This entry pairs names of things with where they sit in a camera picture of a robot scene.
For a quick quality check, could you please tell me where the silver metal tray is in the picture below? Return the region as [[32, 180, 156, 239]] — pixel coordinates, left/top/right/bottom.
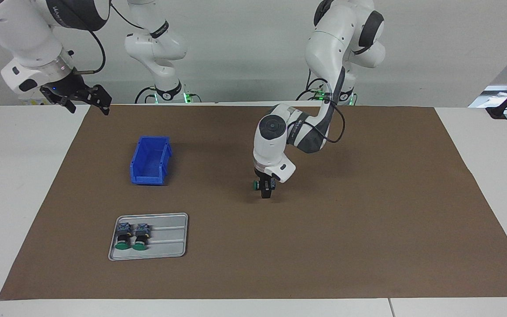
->
[[108, 213, 189, 261]]

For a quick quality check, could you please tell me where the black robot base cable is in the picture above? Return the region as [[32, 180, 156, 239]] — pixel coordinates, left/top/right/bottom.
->
[[297, 78, 329, 101], [134, 86, 157, 104]]

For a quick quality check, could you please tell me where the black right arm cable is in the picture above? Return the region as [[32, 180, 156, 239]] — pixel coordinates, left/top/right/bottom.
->
[[71, 26, 107, 74]]

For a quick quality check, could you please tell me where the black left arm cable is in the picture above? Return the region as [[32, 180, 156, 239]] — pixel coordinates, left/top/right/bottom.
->
[[322, 79, 346, 144]]

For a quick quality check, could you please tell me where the brown table mat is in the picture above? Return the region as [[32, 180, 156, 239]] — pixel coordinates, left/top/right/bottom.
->
[[0, 104, 507, 301]]

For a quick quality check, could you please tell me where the green push button switch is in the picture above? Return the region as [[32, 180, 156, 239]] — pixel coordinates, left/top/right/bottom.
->
[[253, 178, 276, 192], [115, 222, 132, 251], [132, 223, 152, 251]]

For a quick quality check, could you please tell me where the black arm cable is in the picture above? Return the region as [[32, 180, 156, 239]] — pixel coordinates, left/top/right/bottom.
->
[[71, 26, 107, 74], [322, 79, 346, 144]]

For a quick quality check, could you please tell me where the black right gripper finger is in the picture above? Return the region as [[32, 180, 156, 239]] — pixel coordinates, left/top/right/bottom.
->
[[53, 97, 77, 114], [82, 84, 113, 116]]

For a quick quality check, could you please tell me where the blue plastic storage bin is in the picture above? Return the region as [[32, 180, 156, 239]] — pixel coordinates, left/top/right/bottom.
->
[[130, 136, 173, 186]]

